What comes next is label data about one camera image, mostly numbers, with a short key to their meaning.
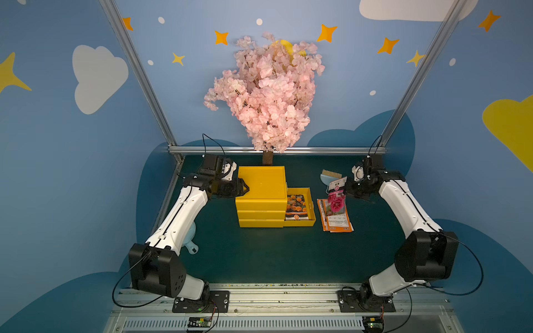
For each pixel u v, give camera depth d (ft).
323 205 3.29
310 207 3.21
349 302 2.46
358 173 2.50
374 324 2.39
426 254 1.42
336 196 2.97
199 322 2.35
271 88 1.81
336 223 3.07
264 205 2.57
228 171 2.27
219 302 2.45
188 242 2.89
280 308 2.41
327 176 3.77
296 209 3.25
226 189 2.26
